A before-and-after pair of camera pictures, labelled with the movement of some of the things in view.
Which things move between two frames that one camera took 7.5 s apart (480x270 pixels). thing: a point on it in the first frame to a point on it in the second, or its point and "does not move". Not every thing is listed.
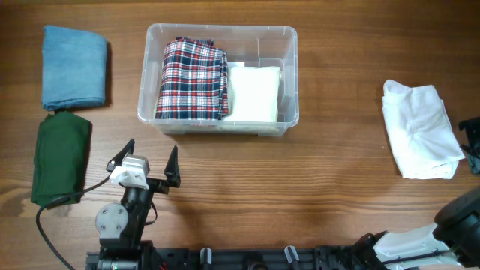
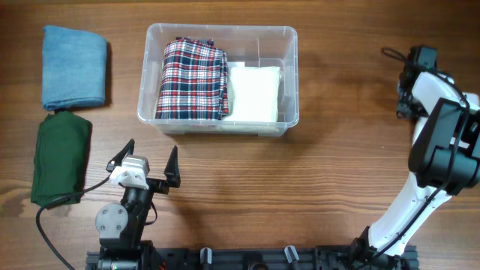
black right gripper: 473,127 to 407,112
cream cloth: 253,94 does not move
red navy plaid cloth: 193,81 does not move
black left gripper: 172,173 does not move
